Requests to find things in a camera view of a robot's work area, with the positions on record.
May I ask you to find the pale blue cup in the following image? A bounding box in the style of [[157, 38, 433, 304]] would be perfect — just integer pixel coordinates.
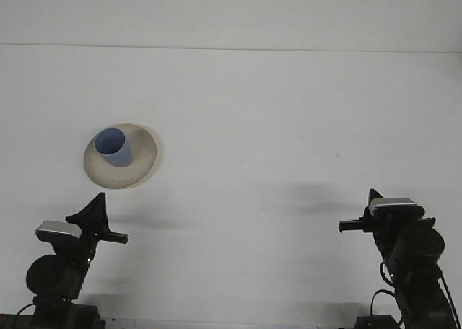
[[94, 127, 133, 169]]

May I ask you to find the pale round plate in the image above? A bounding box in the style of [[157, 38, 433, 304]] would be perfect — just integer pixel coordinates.
[[83, 122, 162, 191]]

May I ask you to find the dark robot mounting platform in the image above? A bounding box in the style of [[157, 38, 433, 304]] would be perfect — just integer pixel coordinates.
[[0, 313, 35, 329]]

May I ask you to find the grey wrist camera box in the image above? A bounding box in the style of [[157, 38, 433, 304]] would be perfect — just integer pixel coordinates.
[[35, 220, 84, 242], [367, 197, 427, 218]]

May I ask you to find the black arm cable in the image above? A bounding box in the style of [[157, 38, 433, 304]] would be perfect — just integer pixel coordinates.
[[15, 303, 36, 318], [370, 260, 461, 323]]

